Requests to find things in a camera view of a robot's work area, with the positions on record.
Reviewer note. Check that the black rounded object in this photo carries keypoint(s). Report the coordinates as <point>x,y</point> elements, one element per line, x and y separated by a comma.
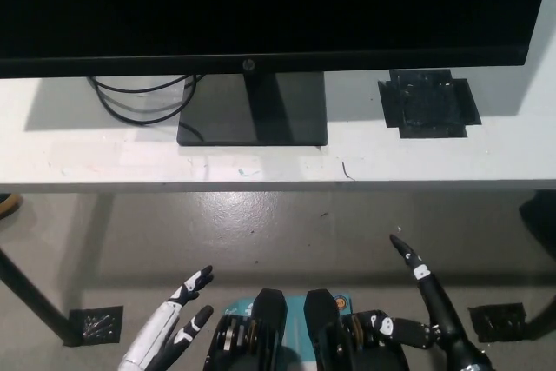
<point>540,214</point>

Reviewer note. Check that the black metal table leg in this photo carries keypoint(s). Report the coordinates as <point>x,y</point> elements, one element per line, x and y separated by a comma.
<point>545,314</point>
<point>35,301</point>

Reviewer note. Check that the robot left white black hand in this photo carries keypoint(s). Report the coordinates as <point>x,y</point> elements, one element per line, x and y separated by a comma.
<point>150,336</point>

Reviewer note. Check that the black floor tape patch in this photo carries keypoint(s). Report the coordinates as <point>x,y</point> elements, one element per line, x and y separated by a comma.
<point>96,325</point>
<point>497,323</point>

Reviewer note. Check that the black tape patch on table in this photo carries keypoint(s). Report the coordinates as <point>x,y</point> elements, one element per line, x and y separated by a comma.
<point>428,104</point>

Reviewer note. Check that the black HP computer monitor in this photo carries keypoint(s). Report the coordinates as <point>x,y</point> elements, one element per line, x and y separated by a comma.
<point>260,10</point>

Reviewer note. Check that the brown wooden round object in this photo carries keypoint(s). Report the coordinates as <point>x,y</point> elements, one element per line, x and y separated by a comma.
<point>8,206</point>

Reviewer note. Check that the teal box on robot torso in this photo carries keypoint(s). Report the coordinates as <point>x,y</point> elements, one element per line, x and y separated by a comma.
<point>296,323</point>

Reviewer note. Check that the robot left black torso block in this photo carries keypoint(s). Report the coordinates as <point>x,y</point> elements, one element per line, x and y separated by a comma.
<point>249,340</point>

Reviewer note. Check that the robot right black white hand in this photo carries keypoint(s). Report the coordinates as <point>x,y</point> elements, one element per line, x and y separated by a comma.
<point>438,306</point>

